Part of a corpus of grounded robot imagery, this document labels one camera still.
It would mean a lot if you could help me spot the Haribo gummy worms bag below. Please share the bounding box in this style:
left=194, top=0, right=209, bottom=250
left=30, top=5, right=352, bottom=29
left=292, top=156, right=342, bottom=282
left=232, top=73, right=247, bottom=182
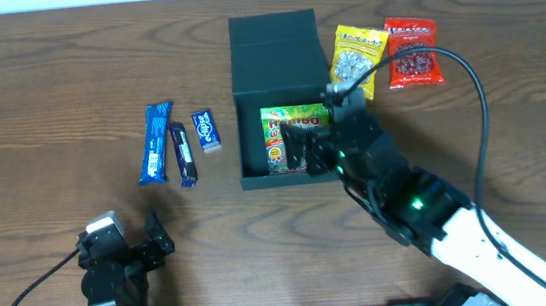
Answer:
left=260, top=103, right=330, bottom=175

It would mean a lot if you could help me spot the long blue snack bar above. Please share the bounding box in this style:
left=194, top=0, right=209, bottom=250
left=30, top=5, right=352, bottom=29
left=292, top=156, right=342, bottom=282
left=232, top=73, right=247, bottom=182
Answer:
left=139, top=102, right=172, bottom=186

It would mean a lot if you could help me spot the red Hacks candy bag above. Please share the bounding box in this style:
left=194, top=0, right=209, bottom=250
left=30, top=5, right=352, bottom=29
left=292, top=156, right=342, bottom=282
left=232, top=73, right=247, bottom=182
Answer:
left=384, top=17, right=445, bottom=88

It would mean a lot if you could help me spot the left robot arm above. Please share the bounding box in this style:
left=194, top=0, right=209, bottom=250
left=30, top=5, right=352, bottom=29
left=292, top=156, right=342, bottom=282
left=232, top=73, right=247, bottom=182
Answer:
left=76, top=211, right=175, bottom=306

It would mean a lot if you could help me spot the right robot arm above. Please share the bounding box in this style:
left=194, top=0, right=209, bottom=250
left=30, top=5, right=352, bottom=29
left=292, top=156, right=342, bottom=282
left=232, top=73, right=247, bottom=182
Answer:
left=279, top=95, right=546, bottom=306

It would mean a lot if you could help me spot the blue Eclipse gum pack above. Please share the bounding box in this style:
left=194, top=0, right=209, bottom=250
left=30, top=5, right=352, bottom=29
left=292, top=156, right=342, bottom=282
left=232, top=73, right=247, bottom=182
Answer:
left=192, top=109, right=221, bottom=151

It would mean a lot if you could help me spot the dark green open box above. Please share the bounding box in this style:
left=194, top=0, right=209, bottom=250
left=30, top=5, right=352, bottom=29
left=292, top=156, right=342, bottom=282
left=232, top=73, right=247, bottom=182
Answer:
left=228, top=9, right=338, bottom=191

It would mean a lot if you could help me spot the dark blue chocolate bar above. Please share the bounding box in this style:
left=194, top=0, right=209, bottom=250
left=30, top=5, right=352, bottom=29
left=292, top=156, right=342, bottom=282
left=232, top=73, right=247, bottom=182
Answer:
left=169, top=122, right=198, bottom=188

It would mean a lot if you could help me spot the yellow candy bag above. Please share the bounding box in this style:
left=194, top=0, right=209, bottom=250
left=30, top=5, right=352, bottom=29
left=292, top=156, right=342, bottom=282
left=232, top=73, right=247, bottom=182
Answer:
left=329, top=25, right=388, bottom=83

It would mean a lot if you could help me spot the right black cable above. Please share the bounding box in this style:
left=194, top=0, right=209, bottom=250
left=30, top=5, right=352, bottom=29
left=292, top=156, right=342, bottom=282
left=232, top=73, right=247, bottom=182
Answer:
left=338, top=33, right=546, bottom=306

